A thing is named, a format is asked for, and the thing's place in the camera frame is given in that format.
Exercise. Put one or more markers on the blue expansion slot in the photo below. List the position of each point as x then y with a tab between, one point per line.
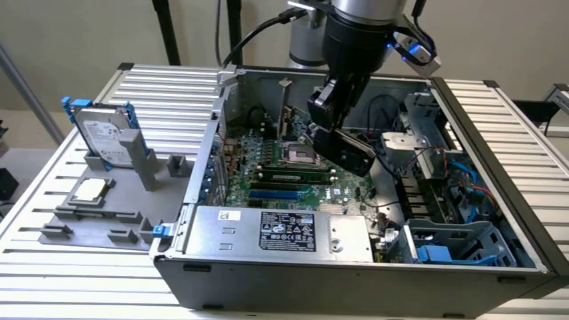
277	195

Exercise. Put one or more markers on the silver hard disk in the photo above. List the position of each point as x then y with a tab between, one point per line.
100	133

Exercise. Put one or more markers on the aluminium profile frame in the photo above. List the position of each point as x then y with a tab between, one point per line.
557	96

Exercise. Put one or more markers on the CPU socket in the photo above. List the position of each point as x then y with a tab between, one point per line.
295	152

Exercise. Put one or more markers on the black box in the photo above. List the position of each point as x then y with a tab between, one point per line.
533	111

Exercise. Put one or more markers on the open grey PC case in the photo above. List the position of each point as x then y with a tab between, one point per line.
311	286

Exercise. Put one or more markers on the RAM stick with white label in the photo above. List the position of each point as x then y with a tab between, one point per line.
289	175

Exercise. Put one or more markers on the blue case latch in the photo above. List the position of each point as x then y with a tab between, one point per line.
160	232

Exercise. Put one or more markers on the black device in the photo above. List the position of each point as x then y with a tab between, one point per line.
8	183

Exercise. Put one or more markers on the small silver chipset heatsink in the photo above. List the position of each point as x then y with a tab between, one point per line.
333	208

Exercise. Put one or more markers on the black expansion slot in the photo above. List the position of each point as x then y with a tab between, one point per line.
276	186

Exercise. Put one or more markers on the black stand pole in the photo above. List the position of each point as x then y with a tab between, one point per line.
168	30
236	20

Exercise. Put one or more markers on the grey power supply unit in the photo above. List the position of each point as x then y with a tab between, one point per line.
249	233

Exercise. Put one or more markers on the green motherboard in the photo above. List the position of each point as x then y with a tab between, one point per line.
249	156

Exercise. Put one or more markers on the blue-grey plastic disk bay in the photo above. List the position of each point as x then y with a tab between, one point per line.
463	233

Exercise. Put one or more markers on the green expansion card with bracket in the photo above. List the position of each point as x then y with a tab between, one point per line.
287	113

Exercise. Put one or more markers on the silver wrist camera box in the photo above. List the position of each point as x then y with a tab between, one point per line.
423	64

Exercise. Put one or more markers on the metal drive cage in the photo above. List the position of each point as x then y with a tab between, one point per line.
423	128

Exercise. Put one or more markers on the grey parts rack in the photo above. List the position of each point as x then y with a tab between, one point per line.
128	204

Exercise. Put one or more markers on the blue disk caddy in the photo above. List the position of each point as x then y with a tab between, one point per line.
135	116

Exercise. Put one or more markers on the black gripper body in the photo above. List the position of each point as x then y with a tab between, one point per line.
356	46

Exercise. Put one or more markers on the silver CPU chip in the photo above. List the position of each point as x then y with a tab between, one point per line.
92	189

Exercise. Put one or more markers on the grey metal pole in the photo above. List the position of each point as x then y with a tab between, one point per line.
27	90

